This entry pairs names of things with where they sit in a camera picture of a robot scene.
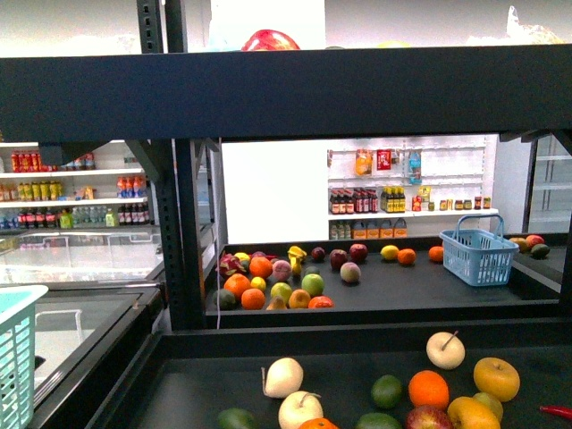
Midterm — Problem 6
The light turquoise shopping basket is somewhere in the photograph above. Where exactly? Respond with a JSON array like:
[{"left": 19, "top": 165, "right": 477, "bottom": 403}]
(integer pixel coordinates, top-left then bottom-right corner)
[{"left": 1, "top": 285, "right": 48, "bottom": 428}]

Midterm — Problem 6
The far yellow lemon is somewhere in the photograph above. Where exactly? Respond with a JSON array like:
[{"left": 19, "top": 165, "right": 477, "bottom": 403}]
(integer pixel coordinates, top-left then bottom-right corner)
[{"left": 380, "top": 245, "right": 400, "bottom": 261}]

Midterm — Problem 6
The white goods shelf right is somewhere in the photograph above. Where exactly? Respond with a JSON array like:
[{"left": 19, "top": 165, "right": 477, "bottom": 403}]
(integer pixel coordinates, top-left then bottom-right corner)
[{"left": 326, "top": 135, "right": 498, "bottom": 240}]

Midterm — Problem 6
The black metal fruit shelf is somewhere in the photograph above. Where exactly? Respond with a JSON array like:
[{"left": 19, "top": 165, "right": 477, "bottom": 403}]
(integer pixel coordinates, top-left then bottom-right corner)
[{"left": 0, "top": 0, "right": 572, "bottom": 429}]

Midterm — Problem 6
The white drinks shelf left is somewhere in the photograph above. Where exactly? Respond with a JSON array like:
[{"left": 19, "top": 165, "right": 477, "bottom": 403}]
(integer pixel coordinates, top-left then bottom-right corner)
[{"left": 1, "top": 140, "right": 155, "bottom": 231}]

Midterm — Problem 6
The yellow banana bunch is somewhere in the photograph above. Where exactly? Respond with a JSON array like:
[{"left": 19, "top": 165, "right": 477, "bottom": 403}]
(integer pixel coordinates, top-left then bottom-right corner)
[{"left": 288, "top": 246, "right": 307, "bottom": 276}]

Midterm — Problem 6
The far green apple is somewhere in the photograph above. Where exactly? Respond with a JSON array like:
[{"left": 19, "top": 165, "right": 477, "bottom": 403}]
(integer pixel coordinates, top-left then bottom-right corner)
[{"left": 301, "top": 273, "right": 325, "bottom": 298}]

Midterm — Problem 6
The pink dragon fruit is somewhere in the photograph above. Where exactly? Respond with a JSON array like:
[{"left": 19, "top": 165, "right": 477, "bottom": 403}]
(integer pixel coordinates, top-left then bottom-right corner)
[{"left": 217, "top": 253, "right": 247, "bottom": 279}]

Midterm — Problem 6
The far peach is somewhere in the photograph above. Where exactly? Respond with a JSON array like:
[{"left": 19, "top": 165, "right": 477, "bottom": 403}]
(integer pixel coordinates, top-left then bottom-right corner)
[{"left": 340, "top": 262, "right": 361, "bottom": 284}]

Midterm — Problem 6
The large red apple top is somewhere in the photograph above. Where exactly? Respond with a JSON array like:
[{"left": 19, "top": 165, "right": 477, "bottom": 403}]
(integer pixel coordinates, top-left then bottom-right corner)
[{"left": 240, "top": 29, "right": 300, "bottom": 52}]

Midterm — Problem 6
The small blue basket far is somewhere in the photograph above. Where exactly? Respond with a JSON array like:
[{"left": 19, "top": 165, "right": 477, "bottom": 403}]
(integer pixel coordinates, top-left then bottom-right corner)
[{"left": 439, "top": 214, "right": 519, "bottom": 287}]

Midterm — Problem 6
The glass freezer chest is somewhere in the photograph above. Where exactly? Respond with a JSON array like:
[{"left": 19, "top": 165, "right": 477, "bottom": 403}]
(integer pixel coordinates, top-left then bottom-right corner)
[{"left": 1, "top": 227, "right": 164, "bottom": 402}]

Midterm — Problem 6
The green avocado upper centre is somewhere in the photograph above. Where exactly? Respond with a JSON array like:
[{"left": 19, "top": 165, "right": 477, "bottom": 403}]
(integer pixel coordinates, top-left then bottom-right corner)
[{"left": 371, "top": 374, "right": 403, "bottom": 409}]

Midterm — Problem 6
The white pear with stem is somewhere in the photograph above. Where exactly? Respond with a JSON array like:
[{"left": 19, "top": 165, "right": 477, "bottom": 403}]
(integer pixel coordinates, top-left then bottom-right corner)
[{"left": 425, "top": 331, "right": 466, "bottom": 370}]

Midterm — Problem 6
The dark green avocado left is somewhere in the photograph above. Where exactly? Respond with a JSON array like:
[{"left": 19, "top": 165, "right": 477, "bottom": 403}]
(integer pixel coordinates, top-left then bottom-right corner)
[{"left": 217, "top": 408, "right": 259, "bottom": 429}]

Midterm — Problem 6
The large orange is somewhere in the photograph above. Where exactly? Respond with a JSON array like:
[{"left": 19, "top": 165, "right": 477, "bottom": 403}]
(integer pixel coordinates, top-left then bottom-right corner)
[{"left": 299, "top": 417, "right": 339, "bottom": 429}]

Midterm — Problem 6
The green avocado lower centre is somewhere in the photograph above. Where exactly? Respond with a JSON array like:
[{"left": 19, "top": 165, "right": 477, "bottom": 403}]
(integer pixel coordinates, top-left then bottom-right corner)
[{"left": 354, "top": 412, "right": 402, "bottom": 429}]

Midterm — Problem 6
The small orange mandarin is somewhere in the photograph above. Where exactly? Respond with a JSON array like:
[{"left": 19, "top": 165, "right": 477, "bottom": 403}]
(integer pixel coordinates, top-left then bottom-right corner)
[{"left": 408, "top": 370, "right": 450, "bottom": 410}]

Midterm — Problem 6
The red yellow apple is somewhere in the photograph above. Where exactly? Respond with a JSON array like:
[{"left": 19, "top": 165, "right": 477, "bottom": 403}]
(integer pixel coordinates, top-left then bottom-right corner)
[{"left": 405, "top": 405, "right": 453, "bottom": 429}]

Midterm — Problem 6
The golden yellow apple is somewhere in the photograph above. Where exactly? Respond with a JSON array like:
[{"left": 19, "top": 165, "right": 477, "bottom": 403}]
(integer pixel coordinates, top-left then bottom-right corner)
[{"left": 473, "top": 357, "right": 521, "bottom": 402}]

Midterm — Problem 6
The small green yellow fruit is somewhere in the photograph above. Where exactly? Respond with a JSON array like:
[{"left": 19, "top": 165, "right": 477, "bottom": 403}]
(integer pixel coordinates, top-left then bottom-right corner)
[{"left": 473, "top": 391, "right": 504, "bottom": 422}]

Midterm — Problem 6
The red chili pepper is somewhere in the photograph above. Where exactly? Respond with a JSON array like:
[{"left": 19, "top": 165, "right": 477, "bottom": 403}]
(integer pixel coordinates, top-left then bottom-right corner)
[{"left": 539, "top": 405, "right": 572, "bottom": 421}]

